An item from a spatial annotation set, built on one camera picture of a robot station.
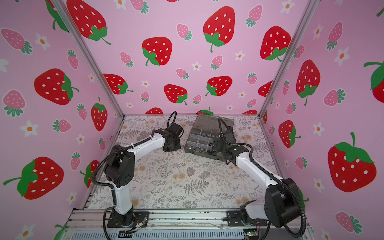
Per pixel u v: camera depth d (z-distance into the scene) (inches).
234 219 28.8
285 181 16.9
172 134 28.1
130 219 26.1
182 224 28.8
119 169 19.9
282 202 16.3
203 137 40.8
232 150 24.1
